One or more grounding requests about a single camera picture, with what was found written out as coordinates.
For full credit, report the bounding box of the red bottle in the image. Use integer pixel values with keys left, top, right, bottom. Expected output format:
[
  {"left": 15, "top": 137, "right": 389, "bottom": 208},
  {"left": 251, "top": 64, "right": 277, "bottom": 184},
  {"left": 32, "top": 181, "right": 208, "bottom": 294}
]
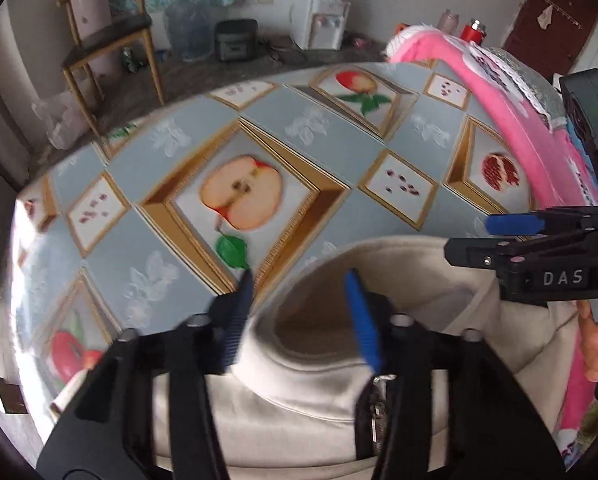
[{"left": 460, "top": 18, "right": 487, "bottom": 45}]

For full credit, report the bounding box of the wooden chair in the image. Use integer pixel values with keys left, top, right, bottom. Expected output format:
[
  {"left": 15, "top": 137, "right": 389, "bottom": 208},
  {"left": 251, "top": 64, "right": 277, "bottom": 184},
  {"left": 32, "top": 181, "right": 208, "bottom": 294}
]
[{"left": 56, "top": 0, "right": 166, "bottom": 136}]

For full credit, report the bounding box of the white water dispenser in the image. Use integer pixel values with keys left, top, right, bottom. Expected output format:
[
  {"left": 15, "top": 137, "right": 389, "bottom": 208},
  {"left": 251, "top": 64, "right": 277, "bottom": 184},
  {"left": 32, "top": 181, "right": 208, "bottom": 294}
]
[{"left": 289, "top": 0, "right": 352, "bottom": 52}]

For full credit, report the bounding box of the brown door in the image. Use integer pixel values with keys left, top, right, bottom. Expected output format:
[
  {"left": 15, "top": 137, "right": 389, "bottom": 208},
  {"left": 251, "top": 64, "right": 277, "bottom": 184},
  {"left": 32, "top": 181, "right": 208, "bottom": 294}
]
[{"left": 501, "top": 0, "right": 598, "bottom": 83}]

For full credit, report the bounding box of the empty clear water jug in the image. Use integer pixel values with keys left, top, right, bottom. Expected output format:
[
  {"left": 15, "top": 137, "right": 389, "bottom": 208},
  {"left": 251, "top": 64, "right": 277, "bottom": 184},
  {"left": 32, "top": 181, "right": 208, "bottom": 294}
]
[{"left": 165, "top": 0, "right": 215, "bottom": 63}]

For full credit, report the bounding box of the brown box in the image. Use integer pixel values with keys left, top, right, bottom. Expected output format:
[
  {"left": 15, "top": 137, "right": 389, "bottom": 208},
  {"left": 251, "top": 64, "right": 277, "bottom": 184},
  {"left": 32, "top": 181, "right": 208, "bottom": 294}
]
[{"left": 0, "top": 374, "right": 27, "bottom": 415}]

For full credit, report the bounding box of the clear plastic bag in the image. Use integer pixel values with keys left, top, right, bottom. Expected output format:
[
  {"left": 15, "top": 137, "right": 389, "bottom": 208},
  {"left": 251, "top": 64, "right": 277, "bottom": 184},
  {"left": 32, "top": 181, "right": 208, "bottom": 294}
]
[{"left": 32, "top": 92, "right": 92, "bottom": 151}]

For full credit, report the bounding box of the fruit print tablecloth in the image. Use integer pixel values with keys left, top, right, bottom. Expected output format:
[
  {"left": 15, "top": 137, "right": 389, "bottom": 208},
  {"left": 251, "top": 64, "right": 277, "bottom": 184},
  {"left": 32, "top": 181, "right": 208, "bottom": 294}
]
[{"left": 6, "top": 57, "right": 534, "bottom": 426}]

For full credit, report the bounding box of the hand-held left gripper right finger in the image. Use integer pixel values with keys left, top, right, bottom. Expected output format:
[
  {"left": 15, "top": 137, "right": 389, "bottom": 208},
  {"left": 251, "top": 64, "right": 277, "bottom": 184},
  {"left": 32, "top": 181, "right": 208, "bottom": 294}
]
[{"left": 344, "top": 269, "right": 564, "bottom": 480}]

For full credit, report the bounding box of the person's right hand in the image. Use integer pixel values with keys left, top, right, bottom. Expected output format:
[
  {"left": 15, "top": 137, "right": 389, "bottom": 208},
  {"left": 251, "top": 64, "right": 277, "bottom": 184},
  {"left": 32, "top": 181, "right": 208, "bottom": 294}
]
[{"left": 576, "top": 300, "right": 598, "bottom": 386}]

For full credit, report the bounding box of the pink floral blanket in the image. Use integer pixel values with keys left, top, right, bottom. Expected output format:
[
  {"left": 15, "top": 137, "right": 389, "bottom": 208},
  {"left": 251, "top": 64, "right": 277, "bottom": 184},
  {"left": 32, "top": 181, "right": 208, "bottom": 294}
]
[{"left": 385, "top": 24, "right": 598, "bottom": 466}]

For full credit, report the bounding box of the pink bottle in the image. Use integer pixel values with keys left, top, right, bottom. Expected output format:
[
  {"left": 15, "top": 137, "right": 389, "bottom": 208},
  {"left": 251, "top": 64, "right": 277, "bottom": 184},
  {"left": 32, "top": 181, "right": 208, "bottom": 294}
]
[{"left": 437, "top": 8, "right": 460, "bottom": 33}]

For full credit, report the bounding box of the cream zip jacket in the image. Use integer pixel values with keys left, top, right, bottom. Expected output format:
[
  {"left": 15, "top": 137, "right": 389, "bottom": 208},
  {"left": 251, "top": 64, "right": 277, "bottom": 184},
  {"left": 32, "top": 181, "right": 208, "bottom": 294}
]
[{"left": 149, "top": 234, "right": 594, "bottom": 480}]

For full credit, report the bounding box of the pale pink box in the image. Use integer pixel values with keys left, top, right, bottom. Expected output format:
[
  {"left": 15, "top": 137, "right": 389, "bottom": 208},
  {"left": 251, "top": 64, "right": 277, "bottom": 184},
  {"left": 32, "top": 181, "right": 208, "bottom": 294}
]
[{"left": 64, "top": 0, "right": 117, "bottom": 78}]

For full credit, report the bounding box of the silver sequin cushion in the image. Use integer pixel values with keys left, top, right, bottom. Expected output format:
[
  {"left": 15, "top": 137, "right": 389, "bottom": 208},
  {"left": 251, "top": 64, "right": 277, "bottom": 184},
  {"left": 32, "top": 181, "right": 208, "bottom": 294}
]
[{"left": 484, "top": 45, "right": 567, "bottom": 126}]

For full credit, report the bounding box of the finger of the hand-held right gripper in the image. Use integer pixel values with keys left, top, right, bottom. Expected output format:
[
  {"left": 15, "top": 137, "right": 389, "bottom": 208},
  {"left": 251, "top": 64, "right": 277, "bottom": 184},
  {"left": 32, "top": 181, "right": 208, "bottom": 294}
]
[
  {"left": 485, "top": 207, "right": 598, "bottom": 237},
  {"left": 444, "top": 230, "right": 598, "bottom": 273}
]

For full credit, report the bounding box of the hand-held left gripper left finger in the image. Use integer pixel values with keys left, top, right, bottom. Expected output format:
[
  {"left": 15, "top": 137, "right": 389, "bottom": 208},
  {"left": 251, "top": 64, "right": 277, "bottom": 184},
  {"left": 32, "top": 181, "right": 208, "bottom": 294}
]
[{"left": 36, "top": 269, "right": 256, "bottom": 480}]

